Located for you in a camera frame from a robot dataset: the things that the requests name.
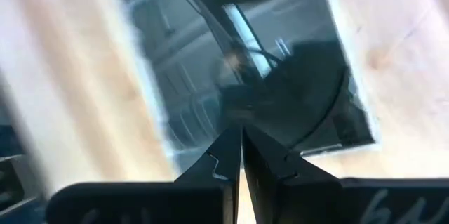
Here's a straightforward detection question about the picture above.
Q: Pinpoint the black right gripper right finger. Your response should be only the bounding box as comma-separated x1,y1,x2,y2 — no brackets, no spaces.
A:
242,124,449,224

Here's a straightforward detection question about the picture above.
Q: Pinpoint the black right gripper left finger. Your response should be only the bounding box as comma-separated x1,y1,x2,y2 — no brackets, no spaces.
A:
45,121,243,224

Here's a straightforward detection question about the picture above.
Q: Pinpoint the clear black-tray jewel case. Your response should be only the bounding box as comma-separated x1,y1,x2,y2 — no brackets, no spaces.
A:
0,118,46,224
117,0,383,174

